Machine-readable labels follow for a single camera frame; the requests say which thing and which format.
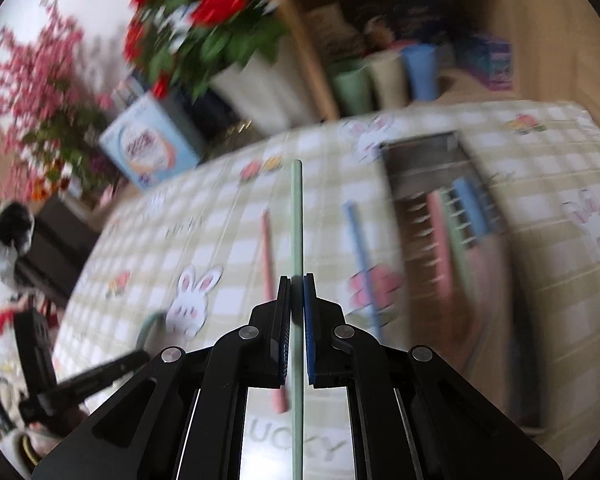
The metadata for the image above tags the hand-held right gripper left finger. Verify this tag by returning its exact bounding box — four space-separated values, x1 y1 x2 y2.
30 275 293 480

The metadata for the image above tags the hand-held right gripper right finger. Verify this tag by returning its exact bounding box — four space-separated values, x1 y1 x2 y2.
302 274 563 480

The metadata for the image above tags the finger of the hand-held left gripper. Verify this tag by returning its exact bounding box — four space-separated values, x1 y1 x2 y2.
20 350 151 423

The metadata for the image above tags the green spoon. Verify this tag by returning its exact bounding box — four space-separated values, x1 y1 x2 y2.
136 311 167 352

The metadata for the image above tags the blue chopstick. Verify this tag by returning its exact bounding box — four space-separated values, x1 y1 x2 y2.
342 201 385 342
454 176 502 243

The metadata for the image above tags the green chopstick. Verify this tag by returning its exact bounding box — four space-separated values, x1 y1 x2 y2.
289 159 307 480
442 187 473 261

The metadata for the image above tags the pink spoon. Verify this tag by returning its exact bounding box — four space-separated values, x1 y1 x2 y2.
455 247 513 376

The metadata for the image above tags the stainless steel utensil tray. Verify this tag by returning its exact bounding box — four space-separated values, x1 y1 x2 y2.
380 131 548 431

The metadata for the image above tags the black cabinet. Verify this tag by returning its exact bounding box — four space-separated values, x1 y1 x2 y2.
15 195 101 306

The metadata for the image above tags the black and white object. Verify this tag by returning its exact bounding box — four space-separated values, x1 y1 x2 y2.
0 202 33 281

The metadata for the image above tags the light blue carton box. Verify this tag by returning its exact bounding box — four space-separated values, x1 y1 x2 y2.
99 92 203 191

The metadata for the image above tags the dark vase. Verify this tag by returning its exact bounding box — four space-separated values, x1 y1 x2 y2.
180 85 241 136

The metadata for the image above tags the white vase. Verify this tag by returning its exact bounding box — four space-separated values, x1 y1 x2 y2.
210 52 321 133

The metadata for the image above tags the green cup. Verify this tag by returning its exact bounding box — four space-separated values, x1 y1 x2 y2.
330 58 376 116

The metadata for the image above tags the beige cup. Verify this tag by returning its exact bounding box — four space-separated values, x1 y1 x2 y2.
365 52 411 108

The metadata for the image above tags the silver can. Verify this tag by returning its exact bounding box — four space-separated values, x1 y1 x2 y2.
112 77 146 106

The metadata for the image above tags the pink flower plant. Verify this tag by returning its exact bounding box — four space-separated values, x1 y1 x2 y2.
0 0 116 201

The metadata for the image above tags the blue cup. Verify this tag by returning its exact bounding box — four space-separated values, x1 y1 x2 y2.
400 44 441 102

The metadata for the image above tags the white snack packet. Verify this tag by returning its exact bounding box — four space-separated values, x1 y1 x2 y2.
305 4 366 61

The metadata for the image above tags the dark snack packet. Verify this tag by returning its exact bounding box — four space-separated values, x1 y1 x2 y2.
350 0 406 46

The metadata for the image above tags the purple box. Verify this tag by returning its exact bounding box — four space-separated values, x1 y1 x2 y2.
455 32 513 92

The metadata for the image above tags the red rose plant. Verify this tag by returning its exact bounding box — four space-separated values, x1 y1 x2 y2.
122 0 291 101

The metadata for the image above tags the wooden shelf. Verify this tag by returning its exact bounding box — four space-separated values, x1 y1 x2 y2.
252 0 600 126

